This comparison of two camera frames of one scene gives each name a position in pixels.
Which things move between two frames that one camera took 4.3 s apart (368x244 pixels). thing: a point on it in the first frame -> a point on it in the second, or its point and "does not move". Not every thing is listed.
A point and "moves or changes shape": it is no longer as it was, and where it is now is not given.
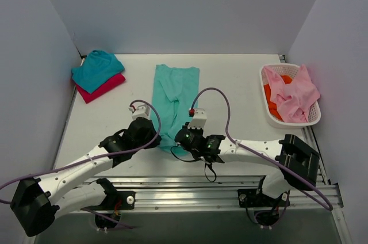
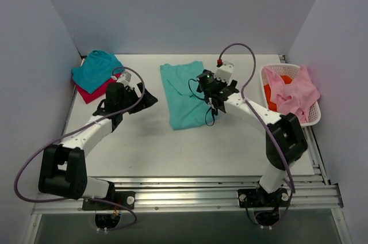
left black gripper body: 150,131 -> 135,98
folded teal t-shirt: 99,67 does not move
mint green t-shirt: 175,90 moves or changes shape
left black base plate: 116,200 does not move
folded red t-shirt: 103,88 does not move
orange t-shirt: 272,106 does not move
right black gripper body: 180,136 -> 223,91
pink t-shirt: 292,99 does not move
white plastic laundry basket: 289,70 does not move
